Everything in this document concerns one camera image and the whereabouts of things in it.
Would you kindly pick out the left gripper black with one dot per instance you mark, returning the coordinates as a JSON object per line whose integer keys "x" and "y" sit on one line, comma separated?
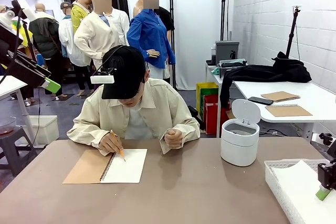
{"x": 10, "y": 45}

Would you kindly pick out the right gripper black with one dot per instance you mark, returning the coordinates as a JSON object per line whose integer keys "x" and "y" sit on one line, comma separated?
{"x": 332, "y": 153}

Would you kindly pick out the yellow pencil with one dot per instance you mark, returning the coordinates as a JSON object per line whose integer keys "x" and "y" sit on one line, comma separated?
{"x": 121, "y": 152}

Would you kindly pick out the brown spiral notebook white pages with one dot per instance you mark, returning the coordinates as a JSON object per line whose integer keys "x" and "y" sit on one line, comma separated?
{"x": 126, "y": 169}

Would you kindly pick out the person's left forearm beige sleeve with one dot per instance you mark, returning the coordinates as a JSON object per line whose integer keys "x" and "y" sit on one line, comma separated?
{"x": 187, "y": 132}

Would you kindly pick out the person's right forearm beige sleeve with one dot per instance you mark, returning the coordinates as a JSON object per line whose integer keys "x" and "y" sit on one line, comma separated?
{"x": 84, "y": 136}

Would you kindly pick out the person's right hand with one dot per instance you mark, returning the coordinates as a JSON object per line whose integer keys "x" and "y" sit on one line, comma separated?
{"x": 109, "y": 144}

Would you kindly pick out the person's left hand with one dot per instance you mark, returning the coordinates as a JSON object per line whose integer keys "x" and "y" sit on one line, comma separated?
{"x": 173, "y": 138}

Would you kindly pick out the black tripod stand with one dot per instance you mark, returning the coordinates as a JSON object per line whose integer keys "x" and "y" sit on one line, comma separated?
{"x": 31, "y": 48}

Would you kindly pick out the white desk with leg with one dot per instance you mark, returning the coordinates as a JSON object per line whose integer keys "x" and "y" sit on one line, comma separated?
{"x": 10, "y": 85}

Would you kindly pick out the white paper stack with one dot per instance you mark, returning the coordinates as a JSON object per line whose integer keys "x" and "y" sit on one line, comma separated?
{"x": 296, "y": 190}

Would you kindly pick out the mannequin in dark puffer jacket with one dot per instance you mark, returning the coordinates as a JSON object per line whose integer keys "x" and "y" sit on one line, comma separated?
{"x": 42, "y": 37}

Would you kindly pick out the capped mannequin in white shirt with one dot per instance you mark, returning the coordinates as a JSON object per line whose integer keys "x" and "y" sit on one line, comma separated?
{"x": 65, "y": 35}

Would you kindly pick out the white perforated plastic basket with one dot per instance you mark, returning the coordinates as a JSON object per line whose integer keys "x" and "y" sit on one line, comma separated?
{"x": 273, "y": 182}

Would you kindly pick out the white storage bin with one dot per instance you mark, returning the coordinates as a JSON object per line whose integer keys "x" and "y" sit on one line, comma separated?
{"x": 44, "y": 129}

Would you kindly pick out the clear glass bowl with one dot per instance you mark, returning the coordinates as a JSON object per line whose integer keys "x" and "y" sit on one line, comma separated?
{"x": 6, "y": 127}

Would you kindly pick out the mannequin in yellow-green jacket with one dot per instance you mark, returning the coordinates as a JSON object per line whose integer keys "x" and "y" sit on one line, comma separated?
{"x": 77, "y": 16}

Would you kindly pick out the grey plastic stool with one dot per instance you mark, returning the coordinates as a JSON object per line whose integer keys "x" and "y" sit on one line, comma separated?
{"x": 10, "y": 140}

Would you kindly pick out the closed brown spiral notebook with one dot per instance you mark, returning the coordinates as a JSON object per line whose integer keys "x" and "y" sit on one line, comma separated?
{"x": 287, "y": 111}

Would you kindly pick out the mannequin in cream cardigan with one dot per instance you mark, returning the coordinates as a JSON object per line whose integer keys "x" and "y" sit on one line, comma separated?
{"x": 97, "y": 30}

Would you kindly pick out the white lidded trash can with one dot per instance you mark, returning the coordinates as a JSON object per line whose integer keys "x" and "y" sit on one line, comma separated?
{"x": 237, "y": 150}

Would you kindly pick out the black baseball cap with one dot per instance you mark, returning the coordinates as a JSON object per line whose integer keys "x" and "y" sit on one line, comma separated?
{"x": 126, "y": 77}

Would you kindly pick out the large white table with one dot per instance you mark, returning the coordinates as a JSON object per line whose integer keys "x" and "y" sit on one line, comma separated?
{"x": 288, "y": 89}

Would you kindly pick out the black smartphone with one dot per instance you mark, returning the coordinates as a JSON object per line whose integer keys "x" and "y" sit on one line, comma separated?
{"x": 260, "y": 100}

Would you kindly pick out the mannequin in blue shirt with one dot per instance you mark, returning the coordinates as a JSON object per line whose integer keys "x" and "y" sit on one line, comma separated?
{"x": 147, "y": 32}

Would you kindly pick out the black clothing pile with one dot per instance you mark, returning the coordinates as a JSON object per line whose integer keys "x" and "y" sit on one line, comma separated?
{"x": 262, "y": 73}

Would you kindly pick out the person in beige shirt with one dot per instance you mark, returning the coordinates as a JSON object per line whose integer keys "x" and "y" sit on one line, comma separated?
{"x": 157, "y": 103}

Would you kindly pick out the red shopping bag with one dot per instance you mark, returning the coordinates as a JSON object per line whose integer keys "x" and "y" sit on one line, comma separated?
{"x": 210, "y": 113}

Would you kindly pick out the mannequin in black shirt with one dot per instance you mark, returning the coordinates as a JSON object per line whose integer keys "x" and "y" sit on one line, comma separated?
{"x": 165, "y": 19}

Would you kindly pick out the black chair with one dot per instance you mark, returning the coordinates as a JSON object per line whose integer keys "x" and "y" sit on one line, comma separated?
{"x": 195, "y": 115}

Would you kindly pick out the grey tray with dark cloth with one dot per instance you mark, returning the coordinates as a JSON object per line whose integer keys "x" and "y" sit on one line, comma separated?
{"x": 232, "y": 64}

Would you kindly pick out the yellow shopping bag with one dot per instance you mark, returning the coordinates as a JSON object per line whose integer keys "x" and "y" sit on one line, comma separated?
{"x": 200, "y": 95}

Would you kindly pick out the grey storage box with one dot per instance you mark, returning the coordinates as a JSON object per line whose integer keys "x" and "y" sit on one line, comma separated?
{"x": 227, "y": 51}

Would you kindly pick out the white backdrop curtain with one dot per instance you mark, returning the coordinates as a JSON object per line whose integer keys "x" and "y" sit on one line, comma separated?
{"x": 197, "y": 24}

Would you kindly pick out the black camera clamp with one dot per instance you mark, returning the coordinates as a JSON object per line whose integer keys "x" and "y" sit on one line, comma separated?
{"x": 325, "y": 138}

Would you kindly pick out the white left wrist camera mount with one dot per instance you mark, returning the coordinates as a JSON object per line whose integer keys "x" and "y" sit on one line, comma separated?
{"x": 27, "y": 11}

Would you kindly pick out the white head camera box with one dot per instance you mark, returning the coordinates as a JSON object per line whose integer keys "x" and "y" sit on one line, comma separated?
{"x": 102, "y": 79}

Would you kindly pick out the black tripod by brick wall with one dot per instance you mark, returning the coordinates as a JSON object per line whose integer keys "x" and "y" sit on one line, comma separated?
{"x": 291, "y": 35}

